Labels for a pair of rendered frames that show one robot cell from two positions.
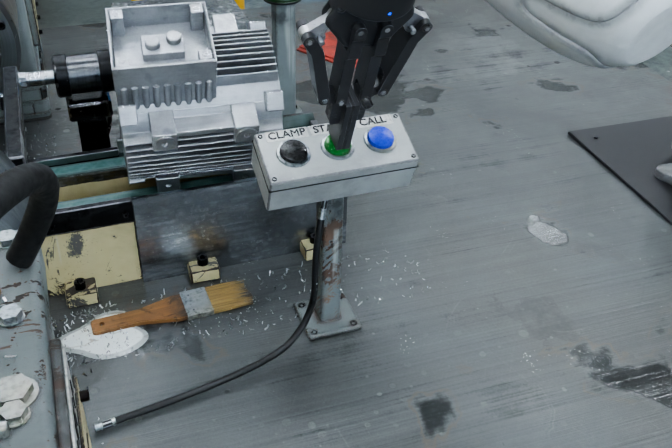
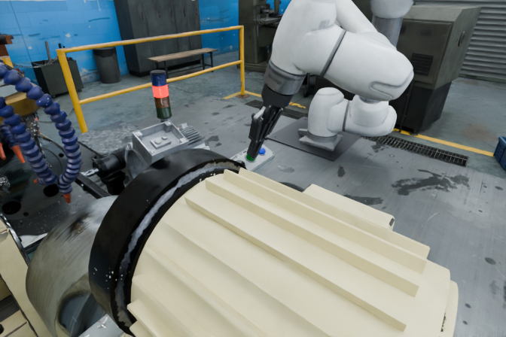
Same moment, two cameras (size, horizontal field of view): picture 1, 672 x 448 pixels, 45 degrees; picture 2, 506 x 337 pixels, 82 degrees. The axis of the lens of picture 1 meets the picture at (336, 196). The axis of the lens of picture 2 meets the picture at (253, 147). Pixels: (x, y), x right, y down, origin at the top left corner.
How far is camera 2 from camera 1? 40 cm
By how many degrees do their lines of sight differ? 27
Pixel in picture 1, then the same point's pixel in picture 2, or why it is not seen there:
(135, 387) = not seen: hidden behind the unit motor
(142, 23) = (146, 135)
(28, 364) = not seen: hidden behind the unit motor
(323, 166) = (251, 165)
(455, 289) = not seen: hidden behind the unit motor
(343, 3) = (272, 103)
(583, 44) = (391, 94)
